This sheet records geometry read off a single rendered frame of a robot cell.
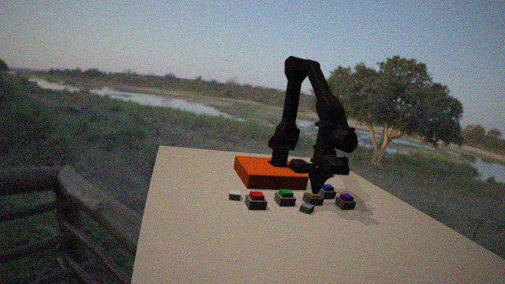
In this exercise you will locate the red button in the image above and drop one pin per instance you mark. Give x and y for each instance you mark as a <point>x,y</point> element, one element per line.
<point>255,201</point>

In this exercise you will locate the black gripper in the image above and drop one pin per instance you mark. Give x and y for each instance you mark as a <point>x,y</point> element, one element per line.
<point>317,175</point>

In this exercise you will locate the purple button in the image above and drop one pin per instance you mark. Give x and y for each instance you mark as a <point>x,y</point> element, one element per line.
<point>345,201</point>

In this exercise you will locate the yellow button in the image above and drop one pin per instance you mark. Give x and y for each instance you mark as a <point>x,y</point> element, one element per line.
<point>314,199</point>

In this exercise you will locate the green button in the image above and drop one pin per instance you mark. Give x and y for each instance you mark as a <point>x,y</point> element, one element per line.
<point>285,198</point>

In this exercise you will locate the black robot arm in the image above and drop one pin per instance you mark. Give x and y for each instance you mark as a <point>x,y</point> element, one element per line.
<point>334,130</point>

